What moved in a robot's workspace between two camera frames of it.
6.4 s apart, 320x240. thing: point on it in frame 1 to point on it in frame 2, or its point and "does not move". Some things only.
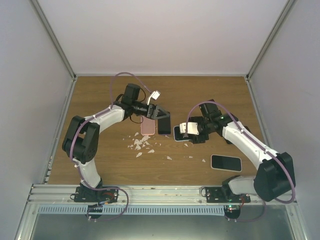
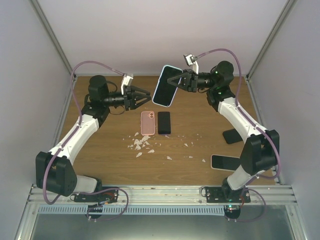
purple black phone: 164,126 does not move
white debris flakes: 140,142 does not move
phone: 226,163 does not move
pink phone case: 147,126 does not move
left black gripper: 153,111 to 130,102
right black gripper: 199,139 to 189,82
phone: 178,137 to 165,90
